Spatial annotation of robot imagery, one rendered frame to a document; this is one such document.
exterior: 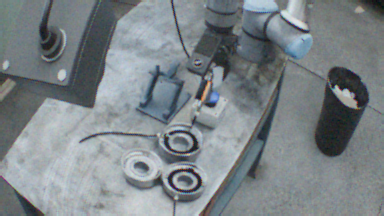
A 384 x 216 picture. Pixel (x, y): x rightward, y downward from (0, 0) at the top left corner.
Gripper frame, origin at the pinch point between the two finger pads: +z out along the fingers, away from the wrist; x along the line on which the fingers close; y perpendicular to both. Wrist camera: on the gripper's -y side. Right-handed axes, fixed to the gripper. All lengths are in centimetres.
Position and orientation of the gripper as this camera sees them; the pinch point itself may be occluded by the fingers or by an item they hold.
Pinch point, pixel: (207, 86)
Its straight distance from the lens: 128.1
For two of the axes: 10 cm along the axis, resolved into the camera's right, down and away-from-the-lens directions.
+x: -8.7, -4.0, 2.8
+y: 4.8, -5.9, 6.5
